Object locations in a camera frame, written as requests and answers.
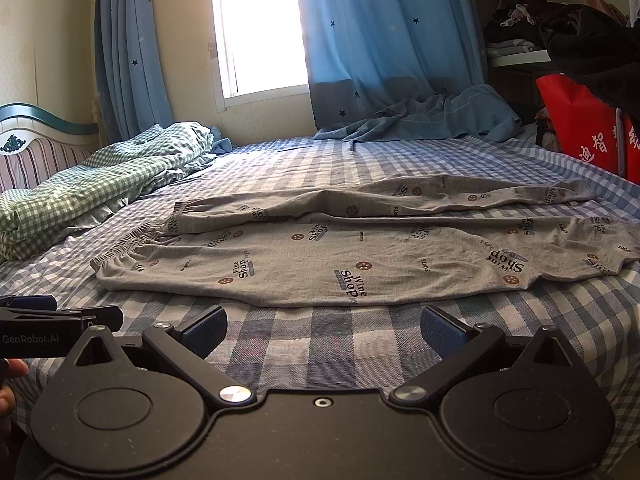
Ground grey printed pants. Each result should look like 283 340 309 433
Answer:
92 176 639 308

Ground person's left hand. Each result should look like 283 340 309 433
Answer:
0 359 28 438

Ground bright window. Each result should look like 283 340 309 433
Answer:
212 0 308 107

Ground blue star curtain right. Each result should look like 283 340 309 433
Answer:
298 0 521 143

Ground blue checked bed sheet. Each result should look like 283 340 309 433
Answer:
1 138 639 468

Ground blue star curtain left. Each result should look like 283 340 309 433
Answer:
94 0 174 142

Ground red bag with characters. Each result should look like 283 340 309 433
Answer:
536 74 639 184

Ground white teal headboard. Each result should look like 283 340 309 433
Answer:
0 103 101 192

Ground green checked quilt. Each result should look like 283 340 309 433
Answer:
1 122 219 261

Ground blue star curtain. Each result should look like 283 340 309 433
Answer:
298 0 521 143
94 0 174 142

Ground dark clothes pile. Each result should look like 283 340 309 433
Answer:
484 0 639 118

